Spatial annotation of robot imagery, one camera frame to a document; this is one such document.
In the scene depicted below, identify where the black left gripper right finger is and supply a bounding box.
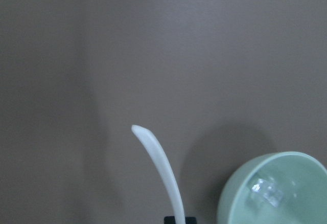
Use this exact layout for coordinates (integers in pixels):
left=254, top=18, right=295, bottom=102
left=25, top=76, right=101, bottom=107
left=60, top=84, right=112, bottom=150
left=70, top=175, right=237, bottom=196
left=185, top=216, right=196, bottom=224

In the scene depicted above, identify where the clear ice cube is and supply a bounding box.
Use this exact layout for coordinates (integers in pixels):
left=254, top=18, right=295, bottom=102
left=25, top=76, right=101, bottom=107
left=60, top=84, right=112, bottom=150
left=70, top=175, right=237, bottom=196
left=247, top=177, right=284, bottom=208

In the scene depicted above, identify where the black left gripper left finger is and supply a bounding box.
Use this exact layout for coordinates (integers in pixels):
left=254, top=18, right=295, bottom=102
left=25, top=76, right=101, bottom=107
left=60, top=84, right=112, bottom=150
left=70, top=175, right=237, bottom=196
left=163, top=216, right=176, bottom=224

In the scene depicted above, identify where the mint green bowl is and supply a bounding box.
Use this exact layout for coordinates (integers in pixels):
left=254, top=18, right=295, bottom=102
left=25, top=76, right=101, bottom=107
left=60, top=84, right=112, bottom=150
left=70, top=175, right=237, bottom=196
left=216, top=151, right=326, bottom=223

